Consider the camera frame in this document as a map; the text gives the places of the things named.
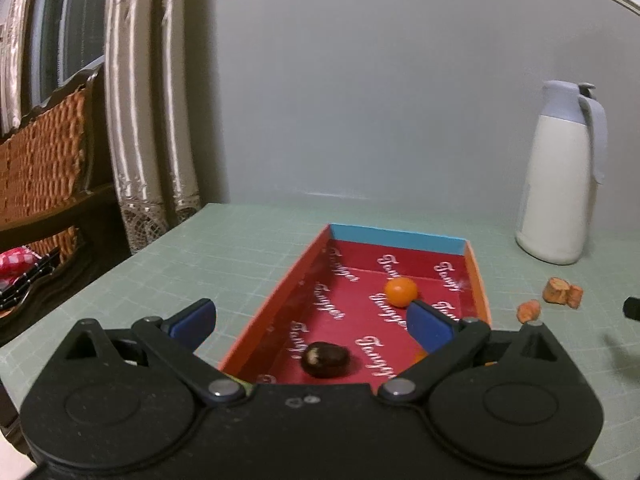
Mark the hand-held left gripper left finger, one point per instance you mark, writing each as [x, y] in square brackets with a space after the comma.
[192, 321]

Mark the wicker wooden chair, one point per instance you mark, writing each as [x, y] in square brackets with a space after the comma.
[40, 160]

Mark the dark brown round fruit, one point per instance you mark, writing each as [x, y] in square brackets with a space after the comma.
[325, 359]

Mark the white thermos jug grey lid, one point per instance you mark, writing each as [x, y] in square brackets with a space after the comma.
[552, 185]

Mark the colourful cardboard box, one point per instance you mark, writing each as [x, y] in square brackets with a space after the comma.
[350, 305]

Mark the brown cut root chunk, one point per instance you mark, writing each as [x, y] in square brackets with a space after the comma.
[556, 290]

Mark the orange carrot piece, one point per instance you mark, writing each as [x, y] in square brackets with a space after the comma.
[529, 311]

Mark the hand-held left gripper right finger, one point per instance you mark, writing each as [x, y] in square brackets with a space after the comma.
[430, 325]

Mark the beige lace-trimmed curtain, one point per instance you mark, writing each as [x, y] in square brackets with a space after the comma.
[15, 35]
[145, 110]

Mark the dark window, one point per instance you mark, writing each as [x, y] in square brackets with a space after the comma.
[75, 20]

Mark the red checkered cloth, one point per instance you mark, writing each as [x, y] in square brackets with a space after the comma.
[17, 261]

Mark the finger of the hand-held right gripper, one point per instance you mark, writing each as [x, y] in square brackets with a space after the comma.
[633, 308]

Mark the green grid cutting mat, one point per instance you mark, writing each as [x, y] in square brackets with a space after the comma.
[225, 260]

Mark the small orange root chunk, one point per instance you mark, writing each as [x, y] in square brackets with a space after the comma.
[575, 296]

